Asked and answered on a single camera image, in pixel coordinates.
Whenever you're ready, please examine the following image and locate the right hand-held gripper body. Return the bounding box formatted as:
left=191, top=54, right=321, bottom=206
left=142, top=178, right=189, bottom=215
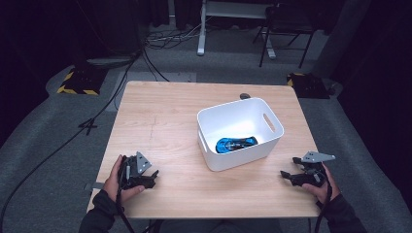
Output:
left=292, top=150, right=337, bottom=188

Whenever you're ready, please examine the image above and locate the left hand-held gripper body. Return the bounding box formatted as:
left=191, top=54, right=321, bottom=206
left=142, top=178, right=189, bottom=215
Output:
left=118, top=150, right=154, bottom=190

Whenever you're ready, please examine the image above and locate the blue toy car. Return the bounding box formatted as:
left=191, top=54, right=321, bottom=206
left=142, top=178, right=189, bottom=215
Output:
left=215, top=135, right=259, bottom=154

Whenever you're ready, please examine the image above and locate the white plastic storage bin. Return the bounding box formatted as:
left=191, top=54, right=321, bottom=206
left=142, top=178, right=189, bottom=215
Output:
left=196, top=97, right=286, bottom=173

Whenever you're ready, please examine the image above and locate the person's right hand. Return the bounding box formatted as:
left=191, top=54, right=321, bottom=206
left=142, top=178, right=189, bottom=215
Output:
left=300, top=163, right=342, bottom=205

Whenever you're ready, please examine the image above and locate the person's left hand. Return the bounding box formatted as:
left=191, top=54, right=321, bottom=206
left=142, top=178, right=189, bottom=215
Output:
left=102, top=153, right=146, bottom=204

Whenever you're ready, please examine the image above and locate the grey tape strip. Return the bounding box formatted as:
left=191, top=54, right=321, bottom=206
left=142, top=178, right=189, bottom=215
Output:
left=84, top=182, right=106, bottom=191

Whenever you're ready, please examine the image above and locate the grey flat stand base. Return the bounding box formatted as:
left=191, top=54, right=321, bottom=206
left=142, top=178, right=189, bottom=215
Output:
left=85, top=55, right=134, bottom=68

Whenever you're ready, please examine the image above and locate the grey curtain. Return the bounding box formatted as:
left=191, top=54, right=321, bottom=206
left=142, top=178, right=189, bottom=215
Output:
left=311, top=0, right=373, bottom=79

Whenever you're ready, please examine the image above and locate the black metal chair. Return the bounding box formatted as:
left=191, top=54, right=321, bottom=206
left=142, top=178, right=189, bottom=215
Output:
left=252, top=2, right=318, bottom=69

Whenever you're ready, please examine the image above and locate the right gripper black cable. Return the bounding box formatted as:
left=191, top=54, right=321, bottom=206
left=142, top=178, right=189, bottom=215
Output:
left=313, top=169, right=333, bottom=233

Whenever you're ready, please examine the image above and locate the long black floor cable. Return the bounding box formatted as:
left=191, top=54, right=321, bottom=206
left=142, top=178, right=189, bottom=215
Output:
left=0, top=48, right=144, bottom=227

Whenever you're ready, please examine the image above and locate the yellow-black striped base plate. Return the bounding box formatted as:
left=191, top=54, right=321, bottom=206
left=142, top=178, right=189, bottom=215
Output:
left=286, top=72, right=331, bottom=100
left=56, top=65, right=109, bottom=96

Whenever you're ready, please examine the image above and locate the bundle of floor cables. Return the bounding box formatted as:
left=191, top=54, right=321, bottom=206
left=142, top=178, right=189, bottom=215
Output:
left=144, top=22, right=208, bottom=50

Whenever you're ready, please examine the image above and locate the white desk frame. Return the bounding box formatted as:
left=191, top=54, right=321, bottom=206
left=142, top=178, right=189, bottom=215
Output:
left=196, top=0, right=277, bottom=60

